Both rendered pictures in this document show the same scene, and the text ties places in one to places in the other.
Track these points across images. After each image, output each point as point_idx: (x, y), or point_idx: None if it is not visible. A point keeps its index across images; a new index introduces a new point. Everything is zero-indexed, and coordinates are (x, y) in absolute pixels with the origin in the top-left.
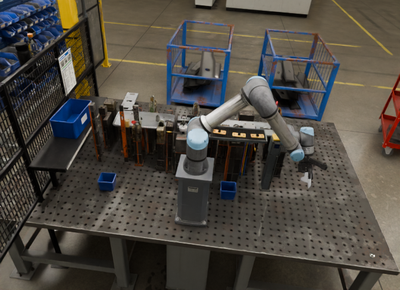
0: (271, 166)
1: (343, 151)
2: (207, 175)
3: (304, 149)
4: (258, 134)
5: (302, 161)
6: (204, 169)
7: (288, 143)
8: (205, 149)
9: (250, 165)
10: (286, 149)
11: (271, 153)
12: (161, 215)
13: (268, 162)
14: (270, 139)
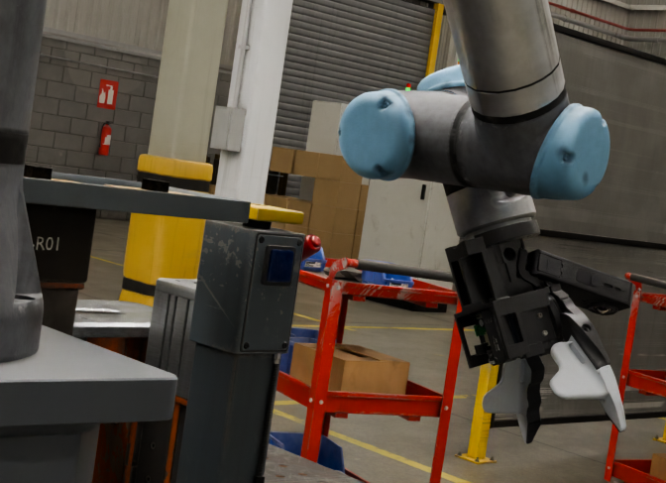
0: (247, 457)
1: (325, 472)
2: (87, 360)
3: (499, 196)
4: (163, 181)
5: (499, 284)
6: (29, 296)
7: (543, 36)
8: None
9: None
10: (513, 109)
11: (247, 333)
12: None
13: (230, 422)
14: (205, 242)
